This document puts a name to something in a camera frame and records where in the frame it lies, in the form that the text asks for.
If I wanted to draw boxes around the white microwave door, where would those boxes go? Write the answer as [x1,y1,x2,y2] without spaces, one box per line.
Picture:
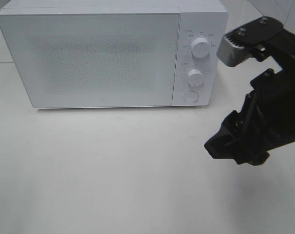
[0,14,180,109]

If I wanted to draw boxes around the upper white power knob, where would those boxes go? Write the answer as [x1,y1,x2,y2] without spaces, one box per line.
[190,36,211,59]

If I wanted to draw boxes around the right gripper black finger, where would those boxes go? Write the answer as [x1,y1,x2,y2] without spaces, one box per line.
[217,17,284,67]
[204,92,269,166]

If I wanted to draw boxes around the white microwave oven body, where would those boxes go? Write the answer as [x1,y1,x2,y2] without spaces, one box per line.
[0,0,228,108]

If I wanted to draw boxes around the round white door button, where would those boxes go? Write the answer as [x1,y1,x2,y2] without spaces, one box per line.
[184,91,199,103]

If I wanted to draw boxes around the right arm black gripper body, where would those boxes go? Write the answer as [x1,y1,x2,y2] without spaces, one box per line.
[242,30,295,156]

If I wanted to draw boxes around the white timer knob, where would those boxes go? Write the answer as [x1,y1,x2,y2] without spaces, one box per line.
[186,69,204,87]

